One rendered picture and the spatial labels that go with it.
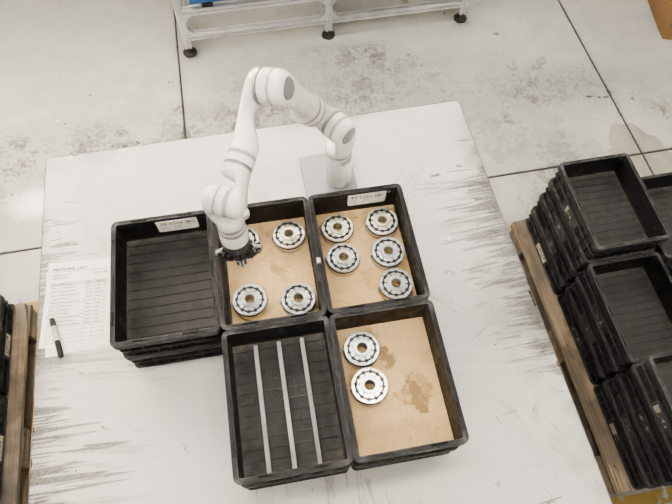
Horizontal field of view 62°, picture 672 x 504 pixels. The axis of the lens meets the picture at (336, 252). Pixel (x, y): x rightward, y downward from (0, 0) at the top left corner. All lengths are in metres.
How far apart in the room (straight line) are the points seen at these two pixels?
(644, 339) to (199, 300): 1.66
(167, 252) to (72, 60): 2.11
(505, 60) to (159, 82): 2.02
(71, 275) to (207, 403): 0.65
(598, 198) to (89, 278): 1.96
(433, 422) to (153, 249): 1.00
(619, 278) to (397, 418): 1.25
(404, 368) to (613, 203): 1.27
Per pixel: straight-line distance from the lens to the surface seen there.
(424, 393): 1.62
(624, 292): 2.48
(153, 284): 1.79
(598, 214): 2.47
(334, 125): 1.75
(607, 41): 3.96
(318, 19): 3.49
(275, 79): 1.38
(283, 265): 1.74
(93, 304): 1.97
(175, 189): 2.10
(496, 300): 1.91
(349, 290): 1.70
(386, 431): 1.59
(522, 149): 3.20
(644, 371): 2.21
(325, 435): 1.58
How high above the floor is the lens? 2.39
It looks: 63 degrees down
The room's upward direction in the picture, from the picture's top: 2 degrees clockwise
